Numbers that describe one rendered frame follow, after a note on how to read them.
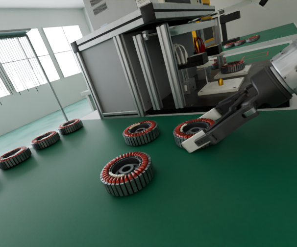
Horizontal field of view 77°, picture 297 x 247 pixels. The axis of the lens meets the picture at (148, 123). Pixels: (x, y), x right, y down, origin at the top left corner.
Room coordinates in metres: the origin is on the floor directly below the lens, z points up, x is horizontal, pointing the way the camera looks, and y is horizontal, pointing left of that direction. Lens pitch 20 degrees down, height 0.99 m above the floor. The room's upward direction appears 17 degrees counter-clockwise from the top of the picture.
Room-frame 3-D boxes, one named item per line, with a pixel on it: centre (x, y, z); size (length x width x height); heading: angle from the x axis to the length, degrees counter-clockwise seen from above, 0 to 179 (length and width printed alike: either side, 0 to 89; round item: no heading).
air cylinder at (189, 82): (0.83, -0.22, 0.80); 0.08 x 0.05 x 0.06; 140
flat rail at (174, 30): (0.89, -0.33, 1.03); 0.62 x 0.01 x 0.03; 140
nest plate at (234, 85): (0.73, -0.33, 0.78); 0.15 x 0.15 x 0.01; 50
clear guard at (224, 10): (0.99, -0.54, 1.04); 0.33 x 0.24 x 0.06; 50
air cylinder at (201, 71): (1.01, -0.37, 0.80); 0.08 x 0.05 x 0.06; 140
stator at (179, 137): (0.42, -0.11, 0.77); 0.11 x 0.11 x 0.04
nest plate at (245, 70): (0.92, -0.49, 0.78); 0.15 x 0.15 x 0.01; 50
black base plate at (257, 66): (0.84, -0.40, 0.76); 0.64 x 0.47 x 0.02; 140
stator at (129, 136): (0.53, 0.03, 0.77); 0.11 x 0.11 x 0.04
